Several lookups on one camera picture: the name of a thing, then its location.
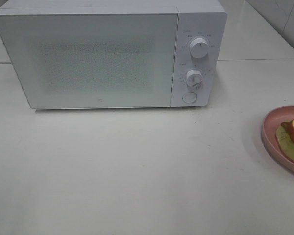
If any round white door release button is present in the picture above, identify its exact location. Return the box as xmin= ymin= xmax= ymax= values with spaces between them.
xmin=182 ymin=92 xmax=197 ymax=104

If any white microwave door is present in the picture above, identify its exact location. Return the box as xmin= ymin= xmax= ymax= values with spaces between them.
xmin=0 ymin=14 xmax=178 ymax=109

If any upper white microwave knob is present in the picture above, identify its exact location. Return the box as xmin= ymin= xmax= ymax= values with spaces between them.
xmin=189 ymin=36 xmax=210 ymax=59

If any white microwave knob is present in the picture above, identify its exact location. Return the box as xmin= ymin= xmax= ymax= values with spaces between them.
xmin=189 ymin=36 xmax=210 ymax=59
xmin=185 ymin=70 xmax=203 ymax=87

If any lower white microwave knob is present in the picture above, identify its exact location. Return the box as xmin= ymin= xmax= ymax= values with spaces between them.
xmin=185 ymin=70 xmax=203 ymax=87

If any pink plate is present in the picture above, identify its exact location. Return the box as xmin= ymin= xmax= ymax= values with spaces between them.
xmin=261 ymin=106 xmax=294 ymax=174

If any white microwave oven body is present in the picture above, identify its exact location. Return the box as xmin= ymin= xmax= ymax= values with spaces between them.
xmin=0 ymin=0 xmax=227 ymax=109

